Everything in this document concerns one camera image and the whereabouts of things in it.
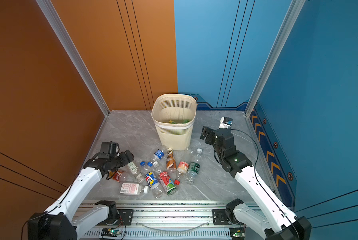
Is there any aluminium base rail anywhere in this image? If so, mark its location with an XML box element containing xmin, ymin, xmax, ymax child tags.
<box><xmin>77</xmin><ymin>200</ymin><xmax>262</xmax><ymax>229</ymax></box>

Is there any aluminium corner post left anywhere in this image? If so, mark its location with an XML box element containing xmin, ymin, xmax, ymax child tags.
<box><xmin>36</xmin><ymin>0</ymin><xmax>110</xmax><ymax>117</ymax></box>

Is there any flat bottle pink label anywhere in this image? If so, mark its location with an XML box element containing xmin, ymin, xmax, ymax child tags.
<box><xmin>120</xmin><ymin>182</ymin><xmax>150</xmax><ymax>196</ymax></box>

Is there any red green label bottle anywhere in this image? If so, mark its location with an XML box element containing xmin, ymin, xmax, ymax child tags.
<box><xmin>159</xmin><ymin>172</ymin><xmax>177</xmax><ymax>196</ymax></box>

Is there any clear bottle blue cap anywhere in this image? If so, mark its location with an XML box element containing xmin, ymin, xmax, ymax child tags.
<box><xmin>148</xmin><ymin>161</ymin><xmax>164</xmax><ymax>175</ymax></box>

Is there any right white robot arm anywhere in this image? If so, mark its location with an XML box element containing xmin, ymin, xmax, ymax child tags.
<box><xmin>200</xmin><ymin>126</ymin><xmax>312</xmax><ymax>240</ymax></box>

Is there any clear bottle green label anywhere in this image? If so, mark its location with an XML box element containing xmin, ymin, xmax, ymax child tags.
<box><xmin>186</xmin><ymin>148</ymin><xmax>202</xmax><ymax>184</ymax></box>

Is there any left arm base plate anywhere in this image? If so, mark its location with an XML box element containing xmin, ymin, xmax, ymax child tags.
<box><xmin>106</xmin><ymin>209</ymin><xmax>134</xmax><ymax>227</ymax></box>

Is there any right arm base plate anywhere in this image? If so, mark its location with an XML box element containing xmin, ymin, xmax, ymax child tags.
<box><xmin>212</xmin><ymin>209</ymin><xmax>238</xmax><ymax>226</ymax></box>

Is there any brown coffee bottle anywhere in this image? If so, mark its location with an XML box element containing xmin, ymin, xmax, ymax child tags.
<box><xmin>166</xmin><ymin>148</ymin><xmax>177</xmax><ymax>173</ymax></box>

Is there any right green circuit board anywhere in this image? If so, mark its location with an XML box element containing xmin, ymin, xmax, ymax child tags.
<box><xmin>229</xmin><ymin>229</ymin><xmax>245</xmax><ymax>240</ymax></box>

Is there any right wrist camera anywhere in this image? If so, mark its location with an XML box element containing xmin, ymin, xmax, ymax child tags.
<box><xmin>218</xmin><ymin>117</ymin><xmax>233</xmax><ymax>129</ymax></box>

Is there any aluminium corner post right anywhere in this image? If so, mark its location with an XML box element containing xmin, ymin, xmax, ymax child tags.
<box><xmin>245</xmin><ymin>0</ymin><xmax>306</xmax><ymax>117</ymax></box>

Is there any pepsi bottle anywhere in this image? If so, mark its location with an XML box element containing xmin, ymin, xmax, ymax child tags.
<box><xmin>145</xmin><ymin>172</ymin><xmax>165</xmax><ymax>198</ymax></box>

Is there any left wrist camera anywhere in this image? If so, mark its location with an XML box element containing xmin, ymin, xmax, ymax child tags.
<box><xmin>100</xmin><ymin>141</ymin><xmax>120</xmax><ymax>156</ymax></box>

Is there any small cup pink label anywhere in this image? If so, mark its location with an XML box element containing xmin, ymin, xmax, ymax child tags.
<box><xmin>177</xmin><ymin>161</ymin><xmax>189</xmax><ymax>174</ymax></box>

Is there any aluminium corner post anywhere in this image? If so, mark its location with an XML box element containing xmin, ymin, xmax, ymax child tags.
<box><xmin>245</xmin><ymin>0</ymin><xmax>306</xmax><ymax>117</ymax></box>
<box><xmin>36</xmin><ymin>0</ymin><xmax>110</xmax><ymax>117</ymax></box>

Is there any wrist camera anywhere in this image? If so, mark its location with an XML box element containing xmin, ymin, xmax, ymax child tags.
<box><xmin>218</xmin><ymin>117</ymin><xmax>233</xmax><ymax>129</ymax></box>
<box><xmin>100</xmin><ymin>141</ymin><xmax>120</xmax><ymax>156</ymax></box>

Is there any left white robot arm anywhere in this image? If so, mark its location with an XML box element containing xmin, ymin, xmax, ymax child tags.
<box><xmin>27</xmin><ymin>150</ymin><xmax>134</xmax><ymax>240</ymax></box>

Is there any green circuit board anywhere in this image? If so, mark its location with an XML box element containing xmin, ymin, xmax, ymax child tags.
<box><xmin>229</xmin><ymin>229</ymin><xmax>245</xmax><ymax>240</ymax></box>
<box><xmin>101</xmin><ymin>229</ymin><xmax>122</xmax><ymax>238</ymax></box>

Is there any cream plastic waste bin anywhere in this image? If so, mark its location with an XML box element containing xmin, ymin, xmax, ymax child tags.
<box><xmin>151</xmin><ymin>94</ymin><xmax>197</xmax><ymax>151</ymax></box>

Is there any left green circuit board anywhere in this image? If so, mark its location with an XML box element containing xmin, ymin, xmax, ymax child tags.
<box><xmin>101</xmin><ymin>229</ymin><xmax>122</xmax><ymax>238</ymax></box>

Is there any clear bottle blue white label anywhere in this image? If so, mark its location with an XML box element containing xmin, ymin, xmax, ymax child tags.
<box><xmin>151</xmin><ymin>146</ymin><xmax>168</xmax><ymax>164</ymax></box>

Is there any orange juice bottle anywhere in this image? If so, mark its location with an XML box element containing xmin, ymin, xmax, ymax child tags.
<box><xmin>112</xmin><ymin>171</ymin><xmax>128</xmax><ymax>183</ymax></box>

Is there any white green label bottle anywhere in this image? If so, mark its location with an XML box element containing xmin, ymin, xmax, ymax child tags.
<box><xmin>127</xmin><ymin>162</ymin><xmax>145</xmax><ymax>184</ymax></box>

